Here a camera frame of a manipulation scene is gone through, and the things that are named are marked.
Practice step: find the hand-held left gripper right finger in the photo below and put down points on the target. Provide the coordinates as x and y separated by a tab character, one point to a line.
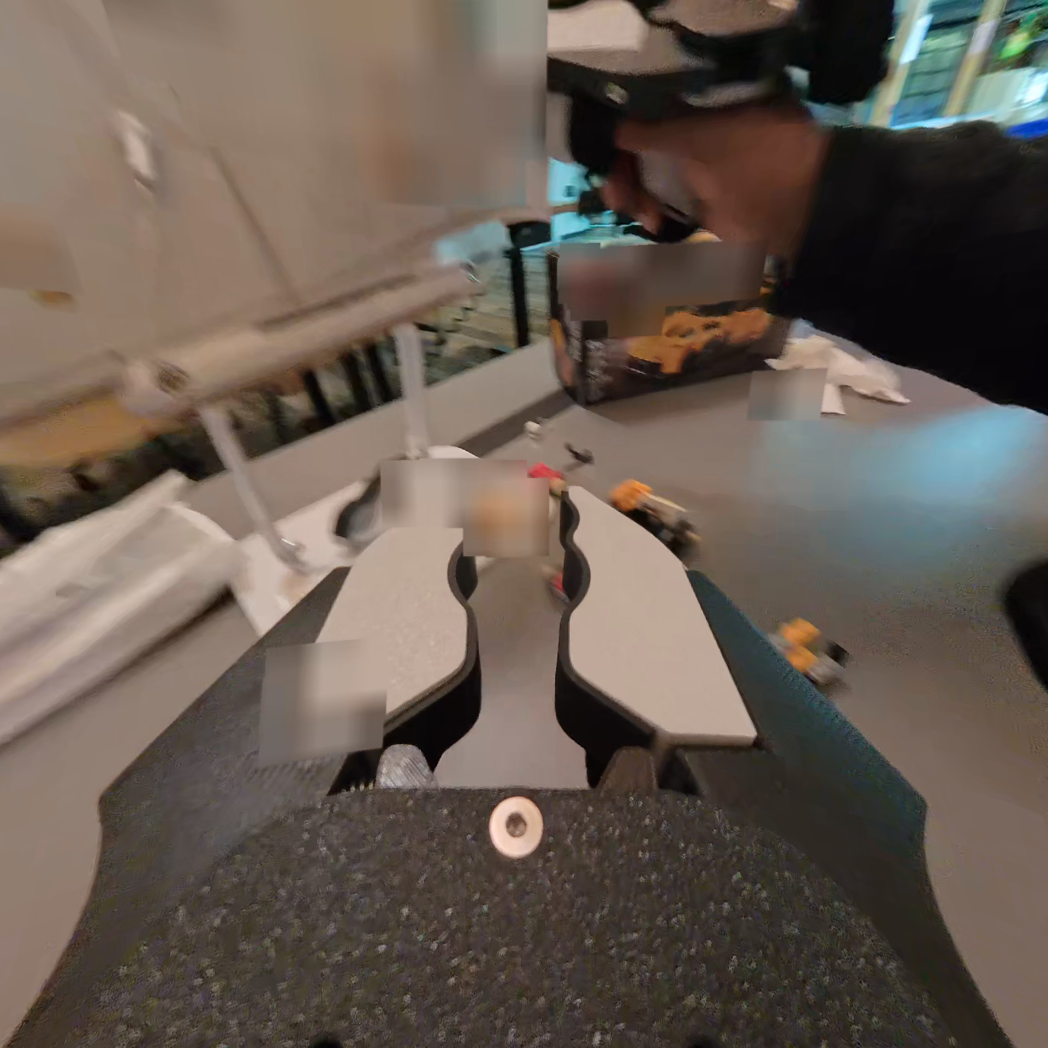
647	639

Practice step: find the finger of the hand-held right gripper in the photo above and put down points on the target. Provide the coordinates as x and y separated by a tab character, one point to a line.
598	31

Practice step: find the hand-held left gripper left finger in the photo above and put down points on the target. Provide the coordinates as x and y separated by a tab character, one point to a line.
409	606

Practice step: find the orange grey brick assembly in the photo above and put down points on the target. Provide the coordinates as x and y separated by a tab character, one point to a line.
806	651

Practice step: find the grey desk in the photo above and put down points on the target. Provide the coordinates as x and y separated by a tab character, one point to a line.
819	532

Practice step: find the person's right hand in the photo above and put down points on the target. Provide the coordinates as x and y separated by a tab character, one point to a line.
753	164

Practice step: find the black white plastic bag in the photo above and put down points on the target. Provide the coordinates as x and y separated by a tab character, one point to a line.
356	516

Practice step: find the black brick car chassis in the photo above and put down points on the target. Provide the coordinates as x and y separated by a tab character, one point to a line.
655	516

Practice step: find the red toy minifigure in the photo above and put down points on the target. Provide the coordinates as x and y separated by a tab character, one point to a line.
544	473

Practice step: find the black hinge brick piece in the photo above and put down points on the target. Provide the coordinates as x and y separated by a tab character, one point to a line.
580	454

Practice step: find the yellow car toy box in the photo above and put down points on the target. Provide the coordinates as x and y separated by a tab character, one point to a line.
655	360

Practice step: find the white paper bag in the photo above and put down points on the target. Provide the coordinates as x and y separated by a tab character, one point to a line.
98	589

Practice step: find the white instruction booklet stand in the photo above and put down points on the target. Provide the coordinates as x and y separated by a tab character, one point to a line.
286	123

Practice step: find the crumpled white paper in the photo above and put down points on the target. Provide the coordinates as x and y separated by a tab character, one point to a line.
851	368

